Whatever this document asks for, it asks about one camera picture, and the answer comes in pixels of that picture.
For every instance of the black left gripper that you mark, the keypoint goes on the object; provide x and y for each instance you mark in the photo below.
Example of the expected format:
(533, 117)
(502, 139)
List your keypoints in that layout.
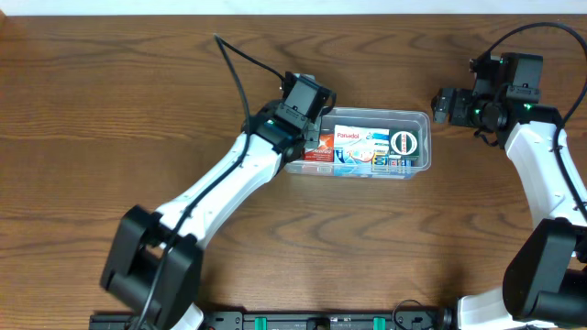
(314, 137)

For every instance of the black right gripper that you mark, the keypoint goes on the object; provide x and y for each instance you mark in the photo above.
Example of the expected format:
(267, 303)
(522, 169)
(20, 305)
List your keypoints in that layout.
(440, 108)

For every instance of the red Panadol box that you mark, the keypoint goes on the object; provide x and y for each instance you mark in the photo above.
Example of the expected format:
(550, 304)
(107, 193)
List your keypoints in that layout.
(324, 152)

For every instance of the white blue Panadol box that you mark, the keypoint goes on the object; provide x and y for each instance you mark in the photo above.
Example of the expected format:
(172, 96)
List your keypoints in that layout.
(354, 144)

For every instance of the blue Cool Fever box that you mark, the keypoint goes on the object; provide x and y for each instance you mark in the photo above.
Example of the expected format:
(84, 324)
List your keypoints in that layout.
(381, 166)

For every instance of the clear plastic container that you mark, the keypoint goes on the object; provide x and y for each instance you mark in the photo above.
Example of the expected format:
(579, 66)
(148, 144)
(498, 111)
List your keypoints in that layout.
(373, 118)

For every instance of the green round tin box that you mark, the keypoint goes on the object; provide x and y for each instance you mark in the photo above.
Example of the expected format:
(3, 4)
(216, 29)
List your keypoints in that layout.
(404, 144)

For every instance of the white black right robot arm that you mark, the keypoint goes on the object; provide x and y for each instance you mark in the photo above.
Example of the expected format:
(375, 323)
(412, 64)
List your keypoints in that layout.
(539, 289)

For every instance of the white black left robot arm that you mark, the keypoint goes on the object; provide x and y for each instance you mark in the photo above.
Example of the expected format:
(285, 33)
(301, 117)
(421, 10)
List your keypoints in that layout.
(155, 261)

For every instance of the black mounting rail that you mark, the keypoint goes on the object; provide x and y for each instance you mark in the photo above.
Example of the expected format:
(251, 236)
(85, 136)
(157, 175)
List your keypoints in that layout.
(401, 319)

